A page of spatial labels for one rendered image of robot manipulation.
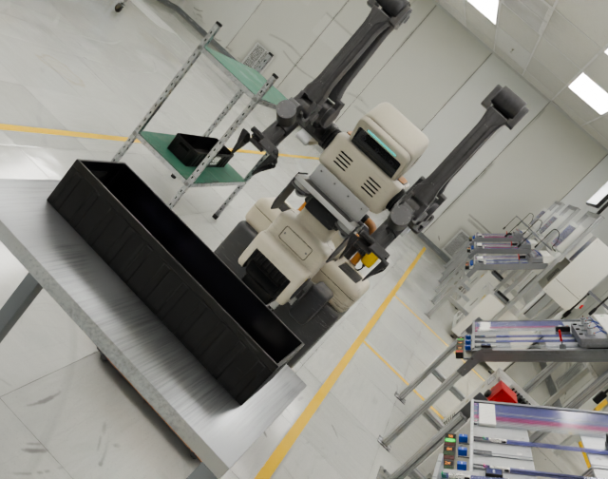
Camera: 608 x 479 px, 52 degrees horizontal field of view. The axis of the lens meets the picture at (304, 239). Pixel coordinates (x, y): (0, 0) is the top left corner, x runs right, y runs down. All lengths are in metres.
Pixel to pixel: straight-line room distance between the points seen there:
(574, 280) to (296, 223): 4.91
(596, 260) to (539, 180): 4.18
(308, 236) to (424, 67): 8.92
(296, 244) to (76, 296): 1.09
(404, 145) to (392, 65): 9.00
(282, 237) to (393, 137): 0.50
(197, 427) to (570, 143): 10.00
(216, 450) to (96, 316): 0.31
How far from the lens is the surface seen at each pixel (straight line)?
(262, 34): 11.59
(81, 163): 1.32
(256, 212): 2.42
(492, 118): 1.78
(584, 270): 6.75
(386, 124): 1.99
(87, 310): 1.15
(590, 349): 3.52
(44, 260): 1.20
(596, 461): 2.38
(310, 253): 2.10
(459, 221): 10.74
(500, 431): 2.50
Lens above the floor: 1.40
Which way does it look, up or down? 15 degrees down
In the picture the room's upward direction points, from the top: 42 degrees clockwise
